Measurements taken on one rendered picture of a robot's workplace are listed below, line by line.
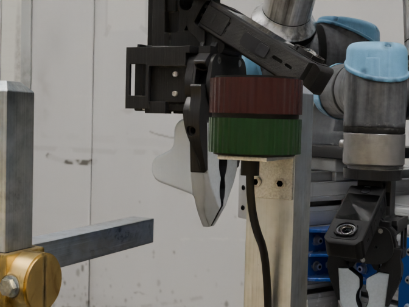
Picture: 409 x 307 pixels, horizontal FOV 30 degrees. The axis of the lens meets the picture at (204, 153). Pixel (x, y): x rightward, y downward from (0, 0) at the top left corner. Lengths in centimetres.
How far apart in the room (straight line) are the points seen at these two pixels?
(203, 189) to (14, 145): 16
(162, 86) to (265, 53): 9
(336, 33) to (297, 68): 81
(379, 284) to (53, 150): 307
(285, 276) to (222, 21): 22
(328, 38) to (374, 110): 48
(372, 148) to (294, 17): 44
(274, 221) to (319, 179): 81
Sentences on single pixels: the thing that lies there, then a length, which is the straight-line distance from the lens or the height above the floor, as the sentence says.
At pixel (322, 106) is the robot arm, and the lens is 106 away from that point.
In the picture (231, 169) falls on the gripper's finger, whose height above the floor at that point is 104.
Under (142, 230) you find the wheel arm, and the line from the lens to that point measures 92.
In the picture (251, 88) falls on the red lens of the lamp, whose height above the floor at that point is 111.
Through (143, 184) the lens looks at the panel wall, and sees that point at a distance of 363.
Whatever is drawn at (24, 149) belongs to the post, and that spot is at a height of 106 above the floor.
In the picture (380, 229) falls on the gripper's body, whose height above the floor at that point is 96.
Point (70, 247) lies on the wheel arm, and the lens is 80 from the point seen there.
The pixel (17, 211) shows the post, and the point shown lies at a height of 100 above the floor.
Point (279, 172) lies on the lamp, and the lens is 52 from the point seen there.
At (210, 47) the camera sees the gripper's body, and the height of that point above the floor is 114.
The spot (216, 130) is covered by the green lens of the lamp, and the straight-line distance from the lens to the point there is 48.
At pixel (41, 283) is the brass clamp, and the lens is 65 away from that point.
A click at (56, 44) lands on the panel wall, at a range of 390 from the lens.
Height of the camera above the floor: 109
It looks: 3 degrees down
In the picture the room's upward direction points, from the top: 2 degrees clockwise
